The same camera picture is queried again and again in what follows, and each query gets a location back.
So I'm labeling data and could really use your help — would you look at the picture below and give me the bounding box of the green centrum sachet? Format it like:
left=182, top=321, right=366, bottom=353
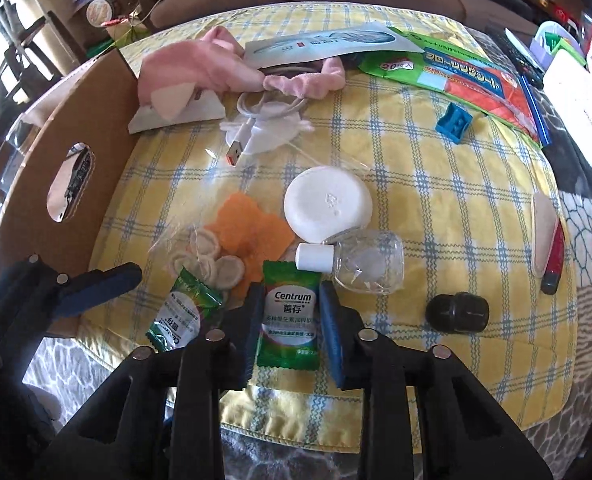
left=257, top=261, right=321, bottom=370
left=145, top=268, right=224, bottom=352

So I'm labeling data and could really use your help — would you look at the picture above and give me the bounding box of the dark red cosmetic tube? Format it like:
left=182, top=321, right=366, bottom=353
left=541, top=222, right=565, bottom=296

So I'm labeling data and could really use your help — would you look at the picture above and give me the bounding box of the pink plush headband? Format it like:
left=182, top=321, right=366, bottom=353
left=138, top=26, right=346, bottom=120

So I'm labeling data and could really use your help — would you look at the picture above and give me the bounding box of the grey patterned blanket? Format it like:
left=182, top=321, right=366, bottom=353
left=25, top=70, right=592, bottom=478

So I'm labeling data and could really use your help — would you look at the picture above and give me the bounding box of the cardboard box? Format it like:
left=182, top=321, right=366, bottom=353
left=0, top=49, right=139, bottom=276

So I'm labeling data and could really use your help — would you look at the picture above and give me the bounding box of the black round cap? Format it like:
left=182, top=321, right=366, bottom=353
left=425, top=292, right=490, bottom=334

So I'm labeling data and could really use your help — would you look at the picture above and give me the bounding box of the bag of finger cots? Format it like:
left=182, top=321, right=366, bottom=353
left=146, top=211, right=253, bottom=310

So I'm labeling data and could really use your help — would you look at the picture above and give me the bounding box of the clear small plastic bottle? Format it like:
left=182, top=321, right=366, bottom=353
left=295, top=229, right=404, bottom=296

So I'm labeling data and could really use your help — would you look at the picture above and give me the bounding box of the orange felt flower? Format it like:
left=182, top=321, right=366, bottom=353
left=206, top=192, right=295, bottom=299

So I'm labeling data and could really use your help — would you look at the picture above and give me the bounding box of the yellow plaid cloth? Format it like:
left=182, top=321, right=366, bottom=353
left=78, top=0, right=580, bottom=449

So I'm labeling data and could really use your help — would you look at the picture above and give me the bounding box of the white paper packet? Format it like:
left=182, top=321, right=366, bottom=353
left=126, top=90, right=228, bottom=137

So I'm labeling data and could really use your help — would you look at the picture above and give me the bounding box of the white round container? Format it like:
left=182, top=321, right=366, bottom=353
left=284, top=166, right=373, bottom=244

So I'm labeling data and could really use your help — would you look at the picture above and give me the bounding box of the blue toy brick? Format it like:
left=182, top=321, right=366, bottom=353
left=436, top=103, right=472, bottom=144

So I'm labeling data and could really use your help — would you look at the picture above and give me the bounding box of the green orange wipes pack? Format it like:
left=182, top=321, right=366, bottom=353
left=359, top=32, right=542, bottom=146

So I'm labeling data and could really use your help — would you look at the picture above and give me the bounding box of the white tissue box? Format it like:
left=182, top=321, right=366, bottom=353
left=543, top=51, right=592, bottom=166

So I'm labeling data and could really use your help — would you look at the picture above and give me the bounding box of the black remote control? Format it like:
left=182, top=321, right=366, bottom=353
left=486, top=26, right=544, bottom=90

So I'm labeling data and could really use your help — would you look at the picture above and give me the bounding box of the face mask sachet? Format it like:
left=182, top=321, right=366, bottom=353
left=244, top=23, right=424, bottom=68

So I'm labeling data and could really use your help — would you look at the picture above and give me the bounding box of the purple small basket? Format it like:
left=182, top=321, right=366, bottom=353
left=529, top=21, right=586, bottom=70

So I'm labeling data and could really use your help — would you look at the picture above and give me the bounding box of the white USB cable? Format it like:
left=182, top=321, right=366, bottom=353
left=219, top=90, right=317, bottom=167

